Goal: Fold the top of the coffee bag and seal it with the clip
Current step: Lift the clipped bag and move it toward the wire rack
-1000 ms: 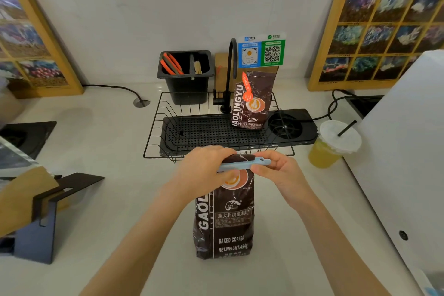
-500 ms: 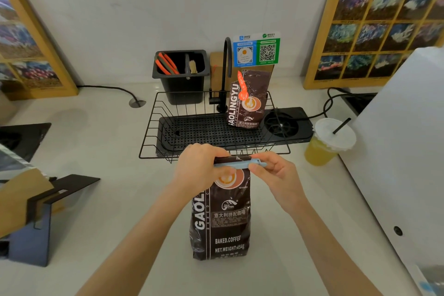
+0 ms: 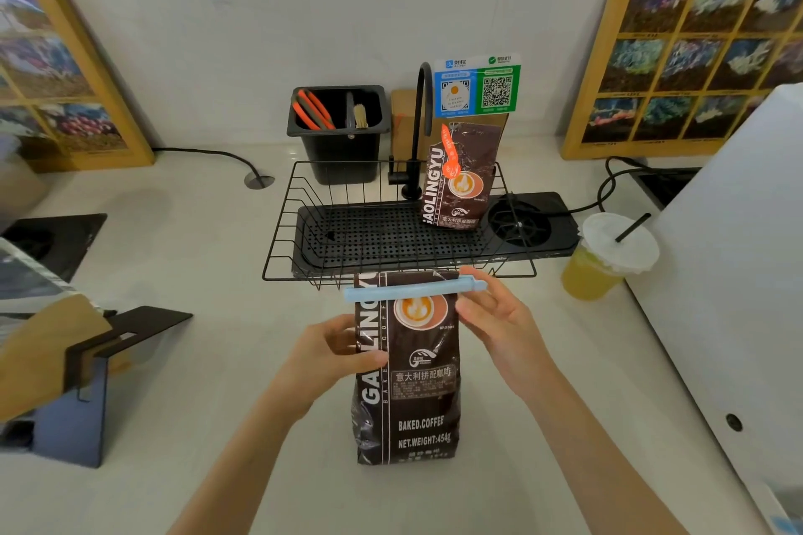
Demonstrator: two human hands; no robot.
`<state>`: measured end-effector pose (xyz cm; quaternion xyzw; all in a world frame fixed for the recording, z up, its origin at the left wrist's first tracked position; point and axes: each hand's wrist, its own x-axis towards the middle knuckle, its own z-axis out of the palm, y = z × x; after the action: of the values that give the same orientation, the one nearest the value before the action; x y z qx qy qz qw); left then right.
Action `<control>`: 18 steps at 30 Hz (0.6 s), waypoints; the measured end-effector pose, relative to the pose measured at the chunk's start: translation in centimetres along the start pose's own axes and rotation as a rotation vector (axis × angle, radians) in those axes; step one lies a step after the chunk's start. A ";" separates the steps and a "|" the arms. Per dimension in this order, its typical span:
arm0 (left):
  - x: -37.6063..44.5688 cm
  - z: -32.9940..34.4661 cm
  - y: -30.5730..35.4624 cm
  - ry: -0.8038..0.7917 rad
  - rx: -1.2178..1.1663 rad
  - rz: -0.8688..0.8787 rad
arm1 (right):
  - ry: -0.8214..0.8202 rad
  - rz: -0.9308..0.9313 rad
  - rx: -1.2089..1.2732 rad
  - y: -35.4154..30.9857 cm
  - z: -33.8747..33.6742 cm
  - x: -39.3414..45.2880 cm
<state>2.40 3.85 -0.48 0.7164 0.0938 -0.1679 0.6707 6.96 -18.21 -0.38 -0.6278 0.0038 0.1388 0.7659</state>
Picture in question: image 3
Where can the person's left hand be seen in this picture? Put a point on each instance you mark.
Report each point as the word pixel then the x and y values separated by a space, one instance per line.
pixel 317 365

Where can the person's right hand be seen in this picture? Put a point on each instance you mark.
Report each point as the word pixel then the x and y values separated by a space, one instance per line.
pixel 508 334

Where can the person's right thumb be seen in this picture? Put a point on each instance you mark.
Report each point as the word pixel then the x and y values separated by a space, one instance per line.
pixel 473 312

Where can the person's left thumb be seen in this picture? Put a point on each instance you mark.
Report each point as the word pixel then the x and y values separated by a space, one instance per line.
pixel 367 360

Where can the dark coffee bag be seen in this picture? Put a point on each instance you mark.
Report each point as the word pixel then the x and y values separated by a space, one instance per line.
pixel 420 403
pixel 461 202

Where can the light blue sealing clip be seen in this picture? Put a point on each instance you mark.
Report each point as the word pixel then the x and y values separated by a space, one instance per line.
pixel 401 290

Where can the person's left forearm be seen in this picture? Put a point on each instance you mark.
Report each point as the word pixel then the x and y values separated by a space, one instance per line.
pixel 244 472

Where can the person's right forearm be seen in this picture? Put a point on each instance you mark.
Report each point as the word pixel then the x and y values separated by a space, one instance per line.
pixel 596 459

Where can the black round rinser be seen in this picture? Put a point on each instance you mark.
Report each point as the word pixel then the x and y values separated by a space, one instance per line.
pixel 519 221

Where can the black perforated drip tray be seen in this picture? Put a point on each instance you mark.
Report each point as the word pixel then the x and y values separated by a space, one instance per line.
pixel 376 233

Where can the plastic cup of yellow drink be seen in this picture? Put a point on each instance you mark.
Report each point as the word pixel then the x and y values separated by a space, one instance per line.
pixel 593 274

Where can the orange sealing clip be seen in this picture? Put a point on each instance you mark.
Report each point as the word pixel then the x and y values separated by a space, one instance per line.
pixel 450 149

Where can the black straw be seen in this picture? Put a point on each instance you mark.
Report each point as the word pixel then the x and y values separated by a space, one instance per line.
pixel 632 228

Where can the black plastic bin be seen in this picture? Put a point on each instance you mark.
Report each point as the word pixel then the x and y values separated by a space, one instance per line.
pixel 342 155

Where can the small bristle brush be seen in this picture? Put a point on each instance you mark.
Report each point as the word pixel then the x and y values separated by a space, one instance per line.
pixel 361 117

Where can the blue and green code sign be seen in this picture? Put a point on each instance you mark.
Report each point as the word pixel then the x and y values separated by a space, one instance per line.
pixel 477 86

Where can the black faucet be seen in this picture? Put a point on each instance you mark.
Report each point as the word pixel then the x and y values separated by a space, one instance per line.
pixel 425 89

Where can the black recessed panel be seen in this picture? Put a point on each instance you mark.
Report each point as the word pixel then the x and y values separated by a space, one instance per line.
pixel 665 185

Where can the white appliance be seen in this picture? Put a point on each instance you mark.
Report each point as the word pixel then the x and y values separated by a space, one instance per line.
pixel 734 277

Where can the black metal stand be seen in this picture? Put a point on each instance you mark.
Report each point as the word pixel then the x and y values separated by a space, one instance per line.
pixel 75 415

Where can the brown wooden panel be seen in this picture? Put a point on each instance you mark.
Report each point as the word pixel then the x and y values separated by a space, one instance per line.
pixel 37 353

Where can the black square mat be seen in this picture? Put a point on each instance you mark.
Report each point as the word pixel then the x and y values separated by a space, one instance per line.
pixel 56 240

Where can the wooden framed flower pictures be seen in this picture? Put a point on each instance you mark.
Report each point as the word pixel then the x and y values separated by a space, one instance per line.
pixel 684 45

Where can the grey printed packet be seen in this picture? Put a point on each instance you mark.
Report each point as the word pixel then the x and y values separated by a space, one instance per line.
pixel 25 284

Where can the wooden framed photo pictures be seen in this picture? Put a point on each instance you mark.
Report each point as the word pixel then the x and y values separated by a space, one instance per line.
pixel 56 70

